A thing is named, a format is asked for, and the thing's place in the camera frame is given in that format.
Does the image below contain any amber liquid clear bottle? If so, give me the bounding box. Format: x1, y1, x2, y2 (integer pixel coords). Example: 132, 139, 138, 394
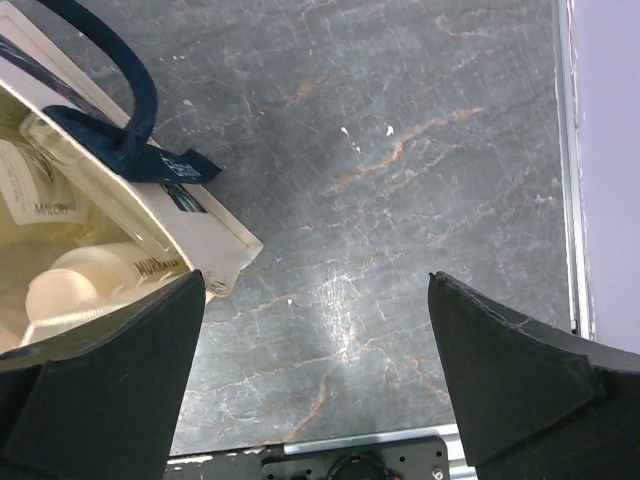
1, 140, 90, 245

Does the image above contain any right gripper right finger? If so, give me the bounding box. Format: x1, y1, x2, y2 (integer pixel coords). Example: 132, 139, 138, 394
428, 272, 639, 479

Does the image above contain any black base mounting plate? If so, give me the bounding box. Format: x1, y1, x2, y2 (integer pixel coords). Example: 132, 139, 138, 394
164, 436, 450, 480

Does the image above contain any aluminium frame rail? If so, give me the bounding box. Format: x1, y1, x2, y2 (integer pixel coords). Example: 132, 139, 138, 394
551, 1, 596, 341

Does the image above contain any cream canvas tote bag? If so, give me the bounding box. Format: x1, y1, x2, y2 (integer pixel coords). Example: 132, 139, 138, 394
1, 1, 262, 351

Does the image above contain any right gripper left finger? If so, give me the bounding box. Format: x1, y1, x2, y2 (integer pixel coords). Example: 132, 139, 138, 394
1, 271, 205, 479

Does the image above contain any beige pump bottle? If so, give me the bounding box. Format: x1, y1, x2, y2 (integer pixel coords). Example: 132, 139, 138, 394
25, 242, 188, 322

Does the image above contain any square perfume bottle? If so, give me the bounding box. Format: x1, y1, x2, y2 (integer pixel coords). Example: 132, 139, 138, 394
20, 113, 176, 258

